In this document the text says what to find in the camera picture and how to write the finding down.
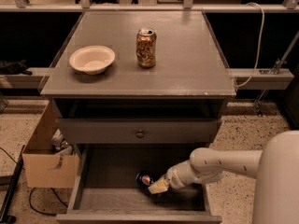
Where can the closed grey drawer with knob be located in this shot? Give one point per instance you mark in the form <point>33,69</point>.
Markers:
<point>138,131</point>

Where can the black object on rail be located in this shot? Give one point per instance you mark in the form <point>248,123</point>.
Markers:
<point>14,68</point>

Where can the grey drawer cabinet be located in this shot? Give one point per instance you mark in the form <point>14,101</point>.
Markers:
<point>188,81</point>

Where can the blue pepsi can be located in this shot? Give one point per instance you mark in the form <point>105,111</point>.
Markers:
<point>144,180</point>

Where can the cardboard box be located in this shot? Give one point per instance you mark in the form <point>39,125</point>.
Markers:
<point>43,167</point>

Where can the white items in box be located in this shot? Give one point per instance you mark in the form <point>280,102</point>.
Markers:
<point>60,145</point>

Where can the open grey lower drawer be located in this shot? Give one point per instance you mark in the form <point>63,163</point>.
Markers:
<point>105,190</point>

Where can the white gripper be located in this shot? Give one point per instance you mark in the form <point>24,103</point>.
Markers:
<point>173,174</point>

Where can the gold soda can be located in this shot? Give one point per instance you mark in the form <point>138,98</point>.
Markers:
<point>146,47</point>

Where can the black bar on floor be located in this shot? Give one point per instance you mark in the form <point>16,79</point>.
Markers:
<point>11,181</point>

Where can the metal clamp bracket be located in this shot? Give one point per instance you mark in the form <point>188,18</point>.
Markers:
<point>275,69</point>

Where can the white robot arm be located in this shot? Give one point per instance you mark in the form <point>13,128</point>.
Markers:
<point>275,169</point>

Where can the white paper bowl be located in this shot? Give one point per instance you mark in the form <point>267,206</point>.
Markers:
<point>92,60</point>

